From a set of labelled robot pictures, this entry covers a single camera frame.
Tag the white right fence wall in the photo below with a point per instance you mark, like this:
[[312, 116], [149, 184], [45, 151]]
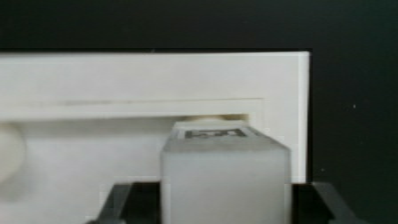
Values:
[[287, 105]]

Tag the white square table top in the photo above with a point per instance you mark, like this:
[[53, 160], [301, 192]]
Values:
[[93, 143]]

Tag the white table leg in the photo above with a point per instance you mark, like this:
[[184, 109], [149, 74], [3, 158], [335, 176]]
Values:
[[225, 175]]

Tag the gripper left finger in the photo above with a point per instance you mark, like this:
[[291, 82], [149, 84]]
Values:
[[111, 213]]

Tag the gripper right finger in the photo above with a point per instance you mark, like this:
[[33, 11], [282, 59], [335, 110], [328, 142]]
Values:
[[335, 203]]

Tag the white fence wall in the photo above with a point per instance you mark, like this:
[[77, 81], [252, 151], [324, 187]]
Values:
[[287, 105], [49, 78]]

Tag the white front fence wall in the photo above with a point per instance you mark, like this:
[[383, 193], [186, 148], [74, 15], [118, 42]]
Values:
[[49, 78]]

